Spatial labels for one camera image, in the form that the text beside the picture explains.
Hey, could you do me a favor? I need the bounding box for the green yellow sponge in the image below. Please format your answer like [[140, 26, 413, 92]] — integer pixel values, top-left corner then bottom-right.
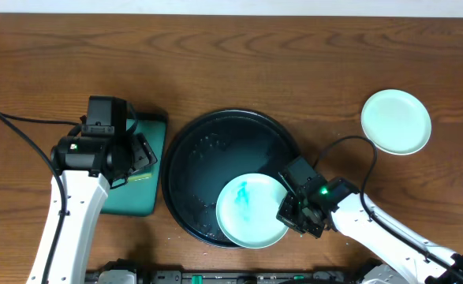
[[128, 171, 152, 181]]

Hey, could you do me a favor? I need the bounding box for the mint green plate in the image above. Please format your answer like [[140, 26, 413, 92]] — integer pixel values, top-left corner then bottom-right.
[[215, 174, 288, 249], [360, 89, 432, 155]]

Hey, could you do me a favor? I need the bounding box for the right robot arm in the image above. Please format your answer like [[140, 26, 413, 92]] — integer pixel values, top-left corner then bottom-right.
[[277, 177, 463, 283]]

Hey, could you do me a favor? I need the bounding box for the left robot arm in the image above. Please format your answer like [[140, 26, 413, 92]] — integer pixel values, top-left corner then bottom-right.
[[28, 130, 165, 283]]

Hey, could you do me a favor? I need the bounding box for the black rectangular water tray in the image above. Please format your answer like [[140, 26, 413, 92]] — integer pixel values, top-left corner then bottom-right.
[[101, 113, 168, 217]]

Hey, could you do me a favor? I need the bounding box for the black round tray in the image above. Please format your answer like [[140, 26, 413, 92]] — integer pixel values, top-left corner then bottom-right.
[[161, 109, 300, 249]]

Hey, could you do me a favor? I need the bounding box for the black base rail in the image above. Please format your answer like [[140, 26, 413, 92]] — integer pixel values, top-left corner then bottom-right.
[[84, 259, 372, 284]]

